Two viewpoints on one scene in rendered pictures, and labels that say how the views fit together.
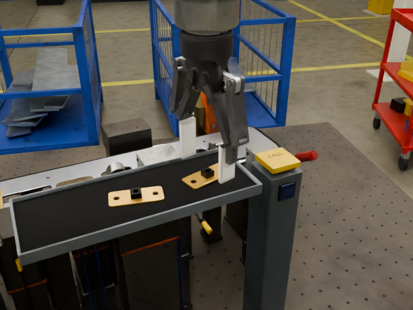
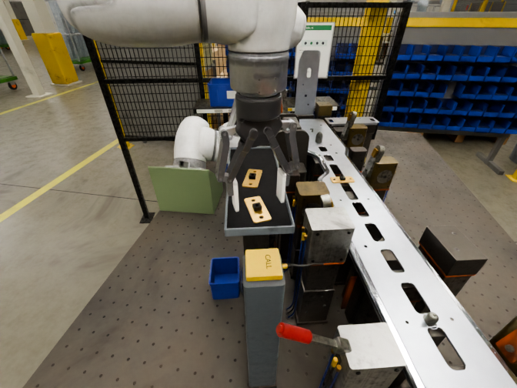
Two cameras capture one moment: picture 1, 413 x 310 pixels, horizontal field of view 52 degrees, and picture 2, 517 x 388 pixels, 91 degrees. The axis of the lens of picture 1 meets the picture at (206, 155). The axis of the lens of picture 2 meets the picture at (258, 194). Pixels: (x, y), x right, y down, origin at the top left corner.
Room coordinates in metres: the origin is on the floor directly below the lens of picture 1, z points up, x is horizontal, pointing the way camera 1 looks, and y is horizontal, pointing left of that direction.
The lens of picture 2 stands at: (0.77, -0.40, 1.51)
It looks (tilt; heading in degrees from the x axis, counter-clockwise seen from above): 36 degrees down; 112
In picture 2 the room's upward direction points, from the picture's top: straight up
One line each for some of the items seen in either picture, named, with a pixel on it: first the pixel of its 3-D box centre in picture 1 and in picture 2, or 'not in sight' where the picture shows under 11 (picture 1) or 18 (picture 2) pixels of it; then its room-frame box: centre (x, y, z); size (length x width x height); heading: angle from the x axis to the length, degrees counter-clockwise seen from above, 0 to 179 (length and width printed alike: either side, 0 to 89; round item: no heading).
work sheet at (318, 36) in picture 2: not in sight; (312, 51); (0.38, 1.42, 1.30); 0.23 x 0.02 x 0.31; 26
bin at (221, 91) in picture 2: not in sight; (235, 91); (-0.01, 1.09, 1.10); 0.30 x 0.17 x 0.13; 23
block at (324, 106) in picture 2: not in sight; (319, 132); (0.54, 1.18, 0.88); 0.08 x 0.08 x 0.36; 26
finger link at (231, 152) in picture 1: (235, 150); (225, 184); (0.55, -0.04, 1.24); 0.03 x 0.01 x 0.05; 40
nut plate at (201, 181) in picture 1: (207, 173); (257, 207); (0.60, 0.00, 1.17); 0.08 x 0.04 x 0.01; 130
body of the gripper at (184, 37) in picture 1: (206, 60); (258, 118); (0.60, 0.00, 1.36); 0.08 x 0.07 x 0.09; 40
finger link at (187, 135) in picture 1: (187, 138); (281, 185); (0.64, 0.03, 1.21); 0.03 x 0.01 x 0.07; 130
